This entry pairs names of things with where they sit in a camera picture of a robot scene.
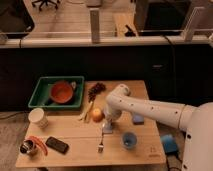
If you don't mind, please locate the yellow banana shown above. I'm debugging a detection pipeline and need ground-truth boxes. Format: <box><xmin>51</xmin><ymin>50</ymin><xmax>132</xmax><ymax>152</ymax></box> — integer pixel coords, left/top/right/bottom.
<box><xmin>78</xmin><ymin>101</ymin><xmax>94</xmax><ymax>120</ymax></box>

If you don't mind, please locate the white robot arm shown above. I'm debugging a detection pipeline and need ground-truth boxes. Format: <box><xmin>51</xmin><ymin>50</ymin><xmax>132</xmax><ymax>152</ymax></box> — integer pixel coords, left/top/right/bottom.
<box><xmin>104</xmin><ymin>84</ymin><xmax>213</xmax><ymax>171</ymax></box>

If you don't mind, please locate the blue cup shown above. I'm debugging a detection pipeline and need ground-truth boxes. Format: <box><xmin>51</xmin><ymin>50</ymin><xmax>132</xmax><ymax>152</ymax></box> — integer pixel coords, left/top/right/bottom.
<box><xmin>122</xmin><ymin>132</ymin><xmax>137</xmax><ymax>149</ymax></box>

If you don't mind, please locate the small metal object in bin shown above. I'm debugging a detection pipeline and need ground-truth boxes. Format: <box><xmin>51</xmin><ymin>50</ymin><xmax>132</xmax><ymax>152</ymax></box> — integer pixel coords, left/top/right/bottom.
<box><xmin>70</xmin><ymin>82</ymin><xmax>77</xmax><ymax>90</ymax></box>

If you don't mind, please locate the red chili pepper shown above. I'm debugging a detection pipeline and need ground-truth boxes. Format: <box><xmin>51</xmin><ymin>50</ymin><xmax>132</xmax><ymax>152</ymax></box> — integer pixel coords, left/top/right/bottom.
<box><xmin>27</xmin><ymin>136</ymin><xmax>48</xmax><ymax>156</ymax></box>

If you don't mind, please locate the black office chair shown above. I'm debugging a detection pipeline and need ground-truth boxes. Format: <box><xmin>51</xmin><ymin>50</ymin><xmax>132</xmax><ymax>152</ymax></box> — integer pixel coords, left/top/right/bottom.
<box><xmin>31</xmin><ymin>0</ymin><xmax>61</xmax><ymax>12</ymax></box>

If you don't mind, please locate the dark grape bunch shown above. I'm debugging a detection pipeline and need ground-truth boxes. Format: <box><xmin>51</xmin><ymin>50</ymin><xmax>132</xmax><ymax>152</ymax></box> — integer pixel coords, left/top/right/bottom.
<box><xmin>88</xmin><ymin>82</ymin><xmax>106</xmax><ymax>102</ymax></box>

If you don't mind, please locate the orange bowl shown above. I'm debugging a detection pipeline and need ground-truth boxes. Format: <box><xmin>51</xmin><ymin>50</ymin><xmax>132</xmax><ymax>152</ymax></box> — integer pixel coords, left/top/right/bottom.
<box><xmin>50</xmin><ymin>81</ymin><xmax>74</xmax><ymax>104</ymax></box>

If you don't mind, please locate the black smartphone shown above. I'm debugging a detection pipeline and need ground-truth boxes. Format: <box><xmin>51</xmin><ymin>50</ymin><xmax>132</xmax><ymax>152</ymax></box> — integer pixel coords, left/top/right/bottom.
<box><xmin>45</xmin><ymin>137</ymin><xmax>69</xmax><ymax>154</ymax></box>

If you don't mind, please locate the black monitor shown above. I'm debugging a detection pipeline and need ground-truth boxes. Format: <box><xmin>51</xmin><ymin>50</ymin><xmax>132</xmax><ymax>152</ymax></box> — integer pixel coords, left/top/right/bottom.
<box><xmin>0</xmin><ymin>0</ymin><xmax>35</xmax><ymax>33</ymax></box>

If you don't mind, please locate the white paper cup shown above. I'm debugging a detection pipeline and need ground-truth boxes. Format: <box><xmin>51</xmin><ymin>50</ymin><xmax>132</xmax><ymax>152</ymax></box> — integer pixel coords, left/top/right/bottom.
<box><xmin>28</xmin><ymin>108</ymin><xmax>48</xmax><ymax>128</ymax></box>

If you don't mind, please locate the blue sponge towel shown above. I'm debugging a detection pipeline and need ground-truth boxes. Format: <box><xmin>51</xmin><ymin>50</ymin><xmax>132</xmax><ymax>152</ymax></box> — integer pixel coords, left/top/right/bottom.
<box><xmin>132</xmin><ymin>114</ymin><xmax>144</xmax><ymax>125</ymax></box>

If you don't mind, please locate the green plastic bin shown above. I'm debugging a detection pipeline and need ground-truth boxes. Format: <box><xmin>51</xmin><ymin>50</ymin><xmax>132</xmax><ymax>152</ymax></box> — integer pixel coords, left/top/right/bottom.
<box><xmin>28</xmin><ymin>76</ymin><xmax>84</xmax><ymax>110</ymax></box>

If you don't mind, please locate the metal fork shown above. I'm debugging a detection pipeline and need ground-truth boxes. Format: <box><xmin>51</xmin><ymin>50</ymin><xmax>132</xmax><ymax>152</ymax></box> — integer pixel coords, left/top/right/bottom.
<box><xmin>98</xmin><ymin>129</ymin><xmax>104</xmax><ymax>153</ymax></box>

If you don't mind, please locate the blue object beside table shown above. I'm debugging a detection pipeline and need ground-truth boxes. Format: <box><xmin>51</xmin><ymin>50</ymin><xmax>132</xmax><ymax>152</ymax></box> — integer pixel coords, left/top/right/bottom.
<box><xmin>161</xmin><ymin>134</ymin><xmax>179</xmax><ymax>154</ymax></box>

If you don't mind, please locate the metal cup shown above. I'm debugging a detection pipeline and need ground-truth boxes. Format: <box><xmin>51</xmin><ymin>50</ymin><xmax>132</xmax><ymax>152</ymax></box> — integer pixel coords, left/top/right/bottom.
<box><xmin>20</xmin><ymin>140</ymin><xmax>37</xmax><ymax>156</ymax></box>

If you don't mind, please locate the orange fruit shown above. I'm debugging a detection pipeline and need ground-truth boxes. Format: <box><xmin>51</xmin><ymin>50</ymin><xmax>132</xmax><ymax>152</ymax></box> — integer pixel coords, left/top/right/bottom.
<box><xmin>92</xmin><ymin>108</ymin><xmax>103</xmax><ymax>122</ymax></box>

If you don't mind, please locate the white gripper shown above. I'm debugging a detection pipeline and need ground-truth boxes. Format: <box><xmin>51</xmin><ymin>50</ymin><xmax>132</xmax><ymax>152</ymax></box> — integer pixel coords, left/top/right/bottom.
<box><xmin>102</xmin><ymin>107</ymin><xmax>122</xmax><ymax>134</ymax></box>

